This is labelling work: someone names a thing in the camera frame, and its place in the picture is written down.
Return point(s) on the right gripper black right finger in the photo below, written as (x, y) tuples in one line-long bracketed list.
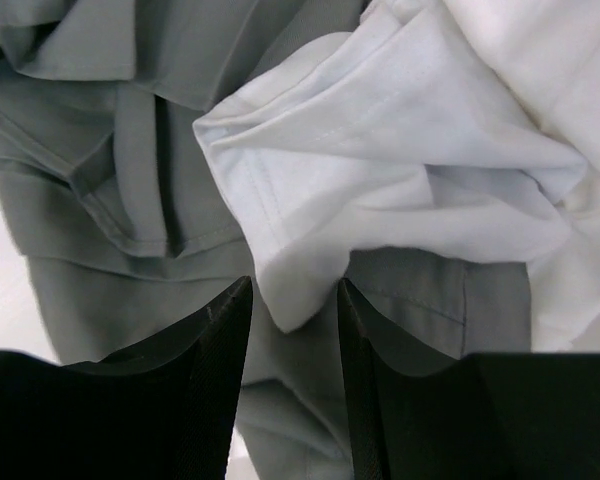
[(415, 413)]

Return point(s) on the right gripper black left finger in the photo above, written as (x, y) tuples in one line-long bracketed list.
[(162, 408)]

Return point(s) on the white skirt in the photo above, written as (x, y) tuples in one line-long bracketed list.
[(470, 129)]

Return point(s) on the grey skirt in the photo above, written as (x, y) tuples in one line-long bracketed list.
[(107, 194)]

